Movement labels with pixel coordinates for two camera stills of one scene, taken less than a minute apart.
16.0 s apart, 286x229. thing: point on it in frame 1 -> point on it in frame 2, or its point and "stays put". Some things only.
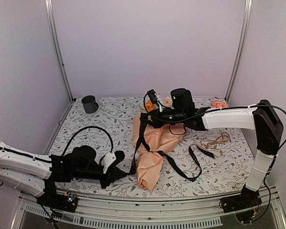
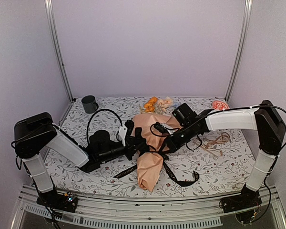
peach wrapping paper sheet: (149, 165) stays put
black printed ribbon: (141, 134) -> (165, 160)
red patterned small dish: (219, 104) stays put
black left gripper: (113, 173) -> (131, 147)
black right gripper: (156, 120) -> (172, 145)
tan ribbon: (223, 137) stays put
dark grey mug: (90, 105) stays put
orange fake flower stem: (149, 106) stays put
